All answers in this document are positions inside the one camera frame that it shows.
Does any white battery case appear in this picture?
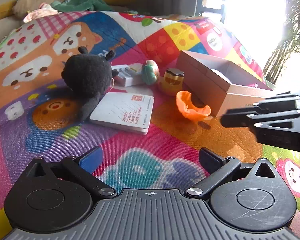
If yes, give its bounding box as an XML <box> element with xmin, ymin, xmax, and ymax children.
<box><xmin>111</xmin><ymin>64</ymin><xmax>143</xmax><ymax>87</ymax></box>

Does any green towel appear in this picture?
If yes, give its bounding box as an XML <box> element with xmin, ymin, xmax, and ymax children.
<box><xmin>50</xmin><ymin>0</ymin><xmax>112</xmax><ymax>12</ymax></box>

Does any white card box red text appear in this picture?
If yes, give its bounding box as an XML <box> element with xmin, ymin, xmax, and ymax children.
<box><xmin>90</xmin><ymin>92</ymin><xmax>154</xmax><ymax>135</ymax></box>

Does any yellow pudding toy brown lid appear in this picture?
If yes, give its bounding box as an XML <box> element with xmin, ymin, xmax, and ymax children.
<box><xmin>159</xmin><ymin>68</ymin><xmax>184</xmax><ymax>96</ymax></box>

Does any pink cardboard box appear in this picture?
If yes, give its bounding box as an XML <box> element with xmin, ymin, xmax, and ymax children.
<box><xmin>176</xmin><ymin>50</ymin><xmax>274</xmax><ymax>116</ymax></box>

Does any potted palm plant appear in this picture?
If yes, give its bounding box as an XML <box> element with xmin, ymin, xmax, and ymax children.
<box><xmin>263</xmin><ymin>0</ymin><xmax>300</xmax><ymax>84</ymax></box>

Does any colourful cartoon play mat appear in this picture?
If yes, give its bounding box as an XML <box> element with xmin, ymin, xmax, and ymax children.
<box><xmin>0</xmin><ymin>11</ymin><xmax>300</xmax><ymax>239</ymax></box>

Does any black plush toy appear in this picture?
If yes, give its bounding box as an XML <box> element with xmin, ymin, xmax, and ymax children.
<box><xmin>61</xmin><ymin>46</ymin><xmax>119</xmax><ymax>121</ymax></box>

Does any green pink figurine toy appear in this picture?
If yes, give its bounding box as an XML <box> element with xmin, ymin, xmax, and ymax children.
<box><xmin>141</xmin><ymin>60</ymin><xmax>160</xmax><ymax>86</ymax></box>

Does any orange plastic toy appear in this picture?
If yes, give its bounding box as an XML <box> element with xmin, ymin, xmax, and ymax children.
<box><xmin>175</xmin><ymin>90</ymin><xmax>211</xmax><ymax>121</ymax></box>

